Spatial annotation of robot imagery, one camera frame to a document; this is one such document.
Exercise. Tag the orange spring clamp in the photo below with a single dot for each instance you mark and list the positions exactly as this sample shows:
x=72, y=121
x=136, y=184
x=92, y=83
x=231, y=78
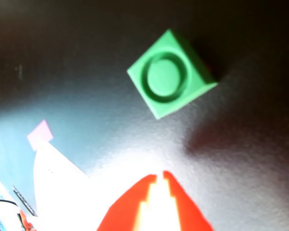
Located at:
x=26, y=222

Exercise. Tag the black mat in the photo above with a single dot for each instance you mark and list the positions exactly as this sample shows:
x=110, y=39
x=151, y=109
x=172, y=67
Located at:
x=243, y=168

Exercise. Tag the thin black ruler strip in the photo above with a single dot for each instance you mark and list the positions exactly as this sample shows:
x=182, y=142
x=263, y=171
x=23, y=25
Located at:
x=24, y=199

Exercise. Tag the pink tape strip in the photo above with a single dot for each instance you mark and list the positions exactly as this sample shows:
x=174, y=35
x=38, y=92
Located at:
x=39, y=134

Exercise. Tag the white numbered grid paper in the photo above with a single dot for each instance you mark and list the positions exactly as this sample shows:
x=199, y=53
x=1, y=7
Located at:
x=60, y=187

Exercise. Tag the green cube with round recess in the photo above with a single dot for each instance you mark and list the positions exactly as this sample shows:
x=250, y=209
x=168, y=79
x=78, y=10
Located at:
x=163, y=77

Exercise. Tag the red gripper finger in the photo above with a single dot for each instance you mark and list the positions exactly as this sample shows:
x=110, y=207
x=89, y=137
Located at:
x=120, y=211
x=187, y=214

